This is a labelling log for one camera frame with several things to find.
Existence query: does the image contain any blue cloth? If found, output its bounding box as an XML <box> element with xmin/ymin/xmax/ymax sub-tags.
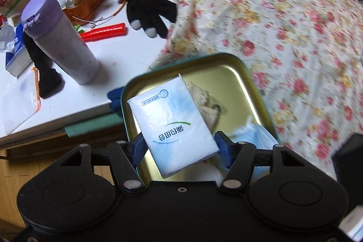
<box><xmin>107</xmin><ymin>86</ymin><xmax>127</xmax><ymax>112</ymax></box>

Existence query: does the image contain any clear plastic bag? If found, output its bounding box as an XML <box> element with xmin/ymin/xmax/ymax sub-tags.
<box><xmin>0</xmin><ymin>66</ymin><xmax>43</xmax><ymax>136</ymax></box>

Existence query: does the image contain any orange cable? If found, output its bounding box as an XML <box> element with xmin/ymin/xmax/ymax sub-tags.
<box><xmin>71</xmin><ymin>1</ymin><xmax>127</xmax><ymax>25</ymax></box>

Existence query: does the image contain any black knit glove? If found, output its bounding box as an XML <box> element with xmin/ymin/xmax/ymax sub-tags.
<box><xmin>23</xmin><ymin>31</ymin><xmax>62</xmax><ymax>98</ymax></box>
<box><xmin>110</xmin><ymin>0</ymin><xmax>178</xmax><ymax>39</ymax></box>

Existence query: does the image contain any purple thermos bottle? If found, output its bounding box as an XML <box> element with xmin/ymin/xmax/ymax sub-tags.
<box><xmin>21</xmin><ymin>0</ymin><xmax>101</xmax><ymax>86</ymax></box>

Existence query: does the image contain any floral bedspread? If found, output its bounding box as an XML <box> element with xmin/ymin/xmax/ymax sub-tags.
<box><xmin>147</xmin><ymin>0</ymin><xmax>363</xmax><ymax>183</ymax></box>

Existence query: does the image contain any red plastic bar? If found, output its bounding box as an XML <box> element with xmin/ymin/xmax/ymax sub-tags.
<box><xmin>79</xmin><ymin>22</ymin><xmax>126</xmax><ymax>42</ymax></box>

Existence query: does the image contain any white plastic bag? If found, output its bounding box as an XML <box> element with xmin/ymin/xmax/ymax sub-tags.
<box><xmin>0</xmin><ymin>20</ymin><xmax>16</xmax><ymax>53</ymax></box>

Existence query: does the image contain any light blue face mask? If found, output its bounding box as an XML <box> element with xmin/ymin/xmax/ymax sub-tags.
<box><xmin>227</xmin><ymin>117</ymin><xmax>280</xmax><ymax>180</ymax></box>

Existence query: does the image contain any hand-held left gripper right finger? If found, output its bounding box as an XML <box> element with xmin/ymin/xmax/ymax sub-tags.
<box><xmin>214</xmin><ymin>131</ymin><xmax>308</xmax><ymax>194</ymax></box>

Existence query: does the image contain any gold metal tin tray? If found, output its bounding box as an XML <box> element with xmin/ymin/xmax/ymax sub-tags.
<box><xmin>120</xmin><ymin>53</ymin><xmax>281</xmax><ymax>183</ymax></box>

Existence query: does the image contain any small blue white box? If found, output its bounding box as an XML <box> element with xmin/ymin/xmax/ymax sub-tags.
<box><xmin>5</xmin><ymin>24</ymin><xmax>33</xmax><ymax>77</ymax></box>

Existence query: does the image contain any white tissue packet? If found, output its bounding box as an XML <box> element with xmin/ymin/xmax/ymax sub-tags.
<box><xmin>127</xmin><ymin>75</ymin><xmax>220</xmax><ymax>178</ymax></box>
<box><xmin>339</xmin><ymin>209</ymin><xmax>363</xmax><ymax>241</ymax></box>

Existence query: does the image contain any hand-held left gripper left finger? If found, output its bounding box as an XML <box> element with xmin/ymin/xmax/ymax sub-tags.
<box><xmin>58</xmin><ymin>131</ymin><xmax>149</xmax><ymax>194</ymax></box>

